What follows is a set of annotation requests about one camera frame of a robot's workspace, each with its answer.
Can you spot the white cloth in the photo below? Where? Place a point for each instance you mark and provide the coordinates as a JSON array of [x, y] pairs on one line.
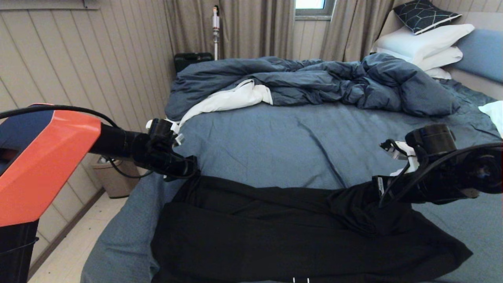
[[496, 116]]

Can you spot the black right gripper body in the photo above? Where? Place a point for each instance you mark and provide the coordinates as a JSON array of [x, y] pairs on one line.
[[424, 188]]

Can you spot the white sheet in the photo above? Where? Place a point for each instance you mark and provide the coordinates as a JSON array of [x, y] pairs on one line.
[[232, 98]]

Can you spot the crumpled blue duvet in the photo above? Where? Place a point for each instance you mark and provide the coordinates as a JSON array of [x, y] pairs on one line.
[[314, 80]]

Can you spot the black moon print T-shirt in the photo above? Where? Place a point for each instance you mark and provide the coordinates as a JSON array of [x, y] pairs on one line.
[[294, 236]]

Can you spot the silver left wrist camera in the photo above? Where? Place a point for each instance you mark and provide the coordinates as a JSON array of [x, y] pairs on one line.
[[178, 138]]

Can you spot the beige upholstered bed frame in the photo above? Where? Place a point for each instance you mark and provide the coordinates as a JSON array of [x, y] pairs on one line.
[[481, 88]]

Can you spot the blue bed sheet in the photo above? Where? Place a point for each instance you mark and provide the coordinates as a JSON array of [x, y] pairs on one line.
[[275, 137]]

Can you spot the white pillow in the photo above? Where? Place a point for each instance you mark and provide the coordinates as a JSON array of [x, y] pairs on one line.
[[438, 73], [423, 40], [442, 58]]

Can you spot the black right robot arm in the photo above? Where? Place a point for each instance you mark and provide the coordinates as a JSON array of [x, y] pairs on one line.
[[463, 157]]

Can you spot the black bin liner bag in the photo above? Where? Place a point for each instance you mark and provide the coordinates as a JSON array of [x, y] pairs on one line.
[[105, 160]]

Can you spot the dark patterned pillow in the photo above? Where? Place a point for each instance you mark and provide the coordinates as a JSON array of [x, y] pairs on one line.
[[423, 15]]

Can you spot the beige curtain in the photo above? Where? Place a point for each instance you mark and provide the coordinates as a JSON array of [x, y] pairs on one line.
[[349, 29], [251, 29]]

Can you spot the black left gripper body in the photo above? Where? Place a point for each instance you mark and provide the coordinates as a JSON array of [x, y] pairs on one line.
[[169, 163]]

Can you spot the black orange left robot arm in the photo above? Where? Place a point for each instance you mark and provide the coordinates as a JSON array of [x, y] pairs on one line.
[[39, 165]]

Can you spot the grey framed window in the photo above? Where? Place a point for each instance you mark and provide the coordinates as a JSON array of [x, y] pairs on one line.
[[310, 4]]

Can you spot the blue headboard cushion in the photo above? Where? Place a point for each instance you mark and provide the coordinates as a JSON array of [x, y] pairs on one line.
[[485, 52]]

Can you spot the brown trash bin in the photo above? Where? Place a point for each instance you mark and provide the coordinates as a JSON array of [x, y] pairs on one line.
[[116, 182]]

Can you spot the white stick vacuum cleaner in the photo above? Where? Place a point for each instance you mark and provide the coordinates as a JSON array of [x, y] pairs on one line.
[[215, 37]]

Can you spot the black hard case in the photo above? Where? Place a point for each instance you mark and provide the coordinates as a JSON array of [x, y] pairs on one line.
[[188, 60]]

